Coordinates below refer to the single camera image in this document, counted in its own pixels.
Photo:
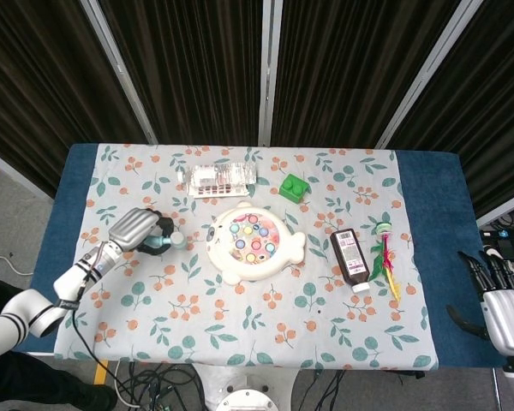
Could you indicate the silver and black left robot hand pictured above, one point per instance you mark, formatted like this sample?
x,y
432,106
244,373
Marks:
x,y
130,229

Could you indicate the silver and black right robot hand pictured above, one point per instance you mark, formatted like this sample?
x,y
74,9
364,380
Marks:
x,y
507,317

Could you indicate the teal and grey toy hammer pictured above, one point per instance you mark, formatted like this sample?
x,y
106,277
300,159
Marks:
x,y
177,241

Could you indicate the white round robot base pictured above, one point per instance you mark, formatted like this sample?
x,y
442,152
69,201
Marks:
x,y
248,398

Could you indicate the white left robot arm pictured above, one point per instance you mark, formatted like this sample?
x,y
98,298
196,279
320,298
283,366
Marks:
x,y
68,282

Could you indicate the white whack-a-mole toy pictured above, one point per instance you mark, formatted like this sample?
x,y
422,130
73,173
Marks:
x,y
233,269

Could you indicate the black power strip with plugs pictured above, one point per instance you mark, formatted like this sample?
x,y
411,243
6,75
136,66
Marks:
x,y
507,242

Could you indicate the clear plastic water bottle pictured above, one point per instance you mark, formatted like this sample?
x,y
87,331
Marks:
x,y
218,173

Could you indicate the blue table cover cloth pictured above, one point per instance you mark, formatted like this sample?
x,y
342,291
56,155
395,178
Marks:
x,y
437,214

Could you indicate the colourful feather shuttlecock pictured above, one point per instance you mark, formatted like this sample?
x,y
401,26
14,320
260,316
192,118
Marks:
x,y
385,257

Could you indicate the floral leaf and berry tablecloth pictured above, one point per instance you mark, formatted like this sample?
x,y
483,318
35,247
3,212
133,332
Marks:
x,y
240,325

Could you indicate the brown bottle with white cap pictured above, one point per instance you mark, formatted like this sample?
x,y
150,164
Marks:
x,y
351,261

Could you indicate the green toy building block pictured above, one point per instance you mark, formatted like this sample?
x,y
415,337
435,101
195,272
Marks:
x,y
293,188

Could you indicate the dark pleated screen panel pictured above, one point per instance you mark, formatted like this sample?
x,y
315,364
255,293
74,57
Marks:
x,y
197,68
34,85
488,107
351,68

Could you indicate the grey metal screen post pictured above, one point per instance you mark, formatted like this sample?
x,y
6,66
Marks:
x,y
120,73
428,73
270,73

